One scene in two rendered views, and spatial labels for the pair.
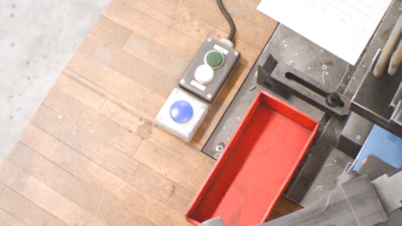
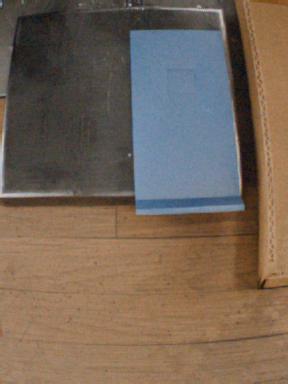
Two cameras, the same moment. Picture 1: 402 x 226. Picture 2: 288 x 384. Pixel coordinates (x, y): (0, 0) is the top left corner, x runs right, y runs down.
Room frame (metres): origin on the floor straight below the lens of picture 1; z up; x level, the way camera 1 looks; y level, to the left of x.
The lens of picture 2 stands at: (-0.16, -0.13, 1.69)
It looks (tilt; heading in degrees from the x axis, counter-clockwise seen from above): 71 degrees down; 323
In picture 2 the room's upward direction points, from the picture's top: straight up
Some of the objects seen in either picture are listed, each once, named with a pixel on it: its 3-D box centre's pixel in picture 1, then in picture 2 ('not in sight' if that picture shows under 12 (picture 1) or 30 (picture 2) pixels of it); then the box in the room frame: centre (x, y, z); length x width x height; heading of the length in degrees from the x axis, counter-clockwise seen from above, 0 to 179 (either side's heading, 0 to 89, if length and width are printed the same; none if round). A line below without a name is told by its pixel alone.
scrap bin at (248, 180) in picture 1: (254, 172); not in sight; (0.33, -0.08, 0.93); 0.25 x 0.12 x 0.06; 143
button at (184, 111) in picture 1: (181, 112); not in sight; (0.45, 0.03, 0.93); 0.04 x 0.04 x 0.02
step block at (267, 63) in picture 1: (277, 76); not in sight; (0.49, -0.14, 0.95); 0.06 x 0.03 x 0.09; 53
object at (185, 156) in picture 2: not in sight; (184, 110); (0.08, -0.35, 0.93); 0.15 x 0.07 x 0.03; 144
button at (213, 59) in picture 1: (214, 60); not in sight; (0.54, -0.03, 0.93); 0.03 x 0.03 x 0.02
